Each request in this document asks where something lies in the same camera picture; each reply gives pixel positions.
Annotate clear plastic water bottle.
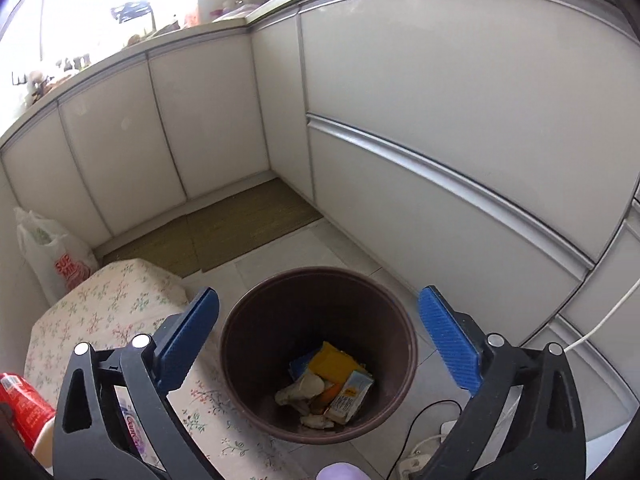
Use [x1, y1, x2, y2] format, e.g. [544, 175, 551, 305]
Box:
[114, 385, 153, 467]

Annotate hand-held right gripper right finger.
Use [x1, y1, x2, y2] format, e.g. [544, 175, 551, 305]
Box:
[415, 285, 587, 480]

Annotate floral tablecloth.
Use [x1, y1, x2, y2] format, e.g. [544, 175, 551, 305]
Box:
[24, 258, 311, 480]

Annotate white kitchen countertop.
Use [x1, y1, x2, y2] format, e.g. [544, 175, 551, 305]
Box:
[0, 0, 601, 146]

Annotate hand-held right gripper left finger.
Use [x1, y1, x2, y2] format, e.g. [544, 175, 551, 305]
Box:
[51, 286, 226, 480]

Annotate red drink can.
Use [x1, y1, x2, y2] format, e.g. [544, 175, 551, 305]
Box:
[0, 372, 57, 453]

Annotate white plastic shopping bag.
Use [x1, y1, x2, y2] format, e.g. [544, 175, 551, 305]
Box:
[14, 207, 100, 306]

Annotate brown plastic bin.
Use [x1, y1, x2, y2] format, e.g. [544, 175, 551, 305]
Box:
[220, 266, 420, 445]

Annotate yellow flat packet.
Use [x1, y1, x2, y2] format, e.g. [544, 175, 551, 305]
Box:
[307, 341, 368, 386]

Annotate orange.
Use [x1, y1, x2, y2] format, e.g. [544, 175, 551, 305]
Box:
[311, 382, 343, 413]

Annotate white kitchen cabinets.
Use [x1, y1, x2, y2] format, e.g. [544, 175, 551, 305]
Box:
[0, 0, 640, 461]

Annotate blue flat packet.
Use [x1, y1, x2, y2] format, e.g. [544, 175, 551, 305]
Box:
[289, 352, 321, 378]

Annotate black cable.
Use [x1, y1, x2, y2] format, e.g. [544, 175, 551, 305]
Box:
[404, 400, 463, 466]

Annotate light blue drink carton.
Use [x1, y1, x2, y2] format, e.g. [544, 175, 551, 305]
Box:
[324, 371, 375, 423]

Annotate brown floor mat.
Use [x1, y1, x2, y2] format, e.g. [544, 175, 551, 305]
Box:
[95, 177, 325, 278]

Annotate large white tissue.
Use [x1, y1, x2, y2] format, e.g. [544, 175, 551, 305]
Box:
[275, 374, 327, 407]

